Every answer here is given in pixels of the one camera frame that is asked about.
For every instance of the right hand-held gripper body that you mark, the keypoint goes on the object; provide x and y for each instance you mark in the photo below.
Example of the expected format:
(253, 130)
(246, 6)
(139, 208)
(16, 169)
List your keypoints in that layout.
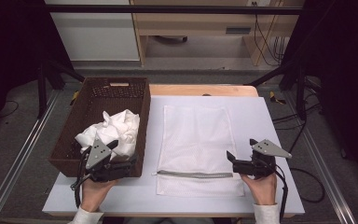
(261, 165)

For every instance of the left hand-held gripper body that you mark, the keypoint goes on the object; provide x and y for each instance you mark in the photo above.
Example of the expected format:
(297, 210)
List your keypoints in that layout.
(98, 155)

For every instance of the white garment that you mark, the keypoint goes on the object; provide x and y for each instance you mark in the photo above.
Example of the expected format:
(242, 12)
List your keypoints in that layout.
(115, 130)

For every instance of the brown woven basket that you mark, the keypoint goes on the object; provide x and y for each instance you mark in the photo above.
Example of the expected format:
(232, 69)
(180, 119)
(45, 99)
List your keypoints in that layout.
(105, 105)

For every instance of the white mesh laundry bag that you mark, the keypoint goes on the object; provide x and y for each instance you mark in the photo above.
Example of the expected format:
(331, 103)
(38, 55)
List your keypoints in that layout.
(195, 140)

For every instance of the person's right hand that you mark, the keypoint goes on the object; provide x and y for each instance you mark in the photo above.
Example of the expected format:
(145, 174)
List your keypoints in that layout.
(262, 189)

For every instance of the person's left hand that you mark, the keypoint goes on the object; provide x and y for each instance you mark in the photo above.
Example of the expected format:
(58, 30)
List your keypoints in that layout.
(94, 193)

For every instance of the white table mat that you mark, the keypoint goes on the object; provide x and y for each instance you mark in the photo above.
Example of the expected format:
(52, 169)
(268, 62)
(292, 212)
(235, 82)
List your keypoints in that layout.
(261, 124)

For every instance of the yellow black clamp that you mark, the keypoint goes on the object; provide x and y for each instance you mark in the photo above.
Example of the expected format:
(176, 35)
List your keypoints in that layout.
(276, 99)
(74, 97)

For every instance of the black metal stand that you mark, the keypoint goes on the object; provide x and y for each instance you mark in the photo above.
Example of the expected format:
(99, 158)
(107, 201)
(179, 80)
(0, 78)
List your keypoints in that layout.
(42, 90)
(300, 93)

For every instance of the white cabinet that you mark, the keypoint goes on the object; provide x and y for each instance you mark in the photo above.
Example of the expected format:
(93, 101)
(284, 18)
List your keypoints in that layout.
(96, 34)

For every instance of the dark curtain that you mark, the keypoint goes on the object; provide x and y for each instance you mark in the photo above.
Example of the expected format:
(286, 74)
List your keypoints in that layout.
(12, 46)
(345, 77)

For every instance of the light wooden desk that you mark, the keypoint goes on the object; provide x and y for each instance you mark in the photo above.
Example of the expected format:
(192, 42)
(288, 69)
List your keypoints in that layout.
(199, 21)

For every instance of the black horizontal bar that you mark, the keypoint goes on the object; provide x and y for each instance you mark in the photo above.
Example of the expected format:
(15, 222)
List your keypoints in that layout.
(167, 9)

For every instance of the aluminium floor rail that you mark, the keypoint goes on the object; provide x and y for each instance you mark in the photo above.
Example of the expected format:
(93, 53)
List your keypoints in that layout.
(323, 168)
(15, 161)

